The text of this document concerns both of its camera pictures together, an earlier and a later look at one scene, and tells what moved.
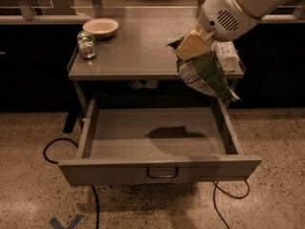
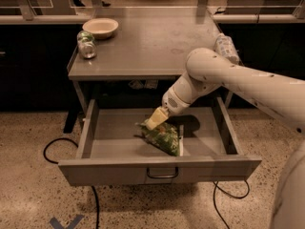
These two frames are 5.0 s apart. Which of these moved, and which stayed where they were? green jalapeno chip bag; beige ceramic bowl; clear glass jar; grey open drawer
Moved: green jalapeno chip bag
Stayed: clear glass jar; grey open drawer; beige ceramic bowl
